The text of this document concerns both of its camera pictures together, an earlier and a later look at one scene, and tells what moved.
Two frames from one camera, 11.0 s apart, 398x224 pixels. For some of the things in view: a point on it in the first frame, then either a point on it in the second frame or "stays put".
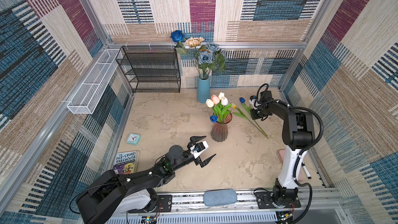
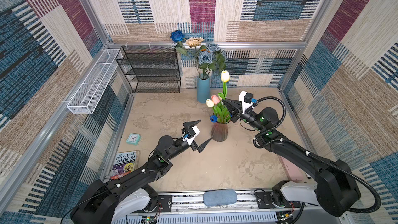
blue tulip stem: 213,119 stays put
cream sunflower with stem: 194,42 stays put
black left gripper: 197,162 → 199,148
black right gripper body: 259,112 → 250,119
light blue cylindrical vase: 203,88 stays put
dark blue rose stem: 178,36 stays put
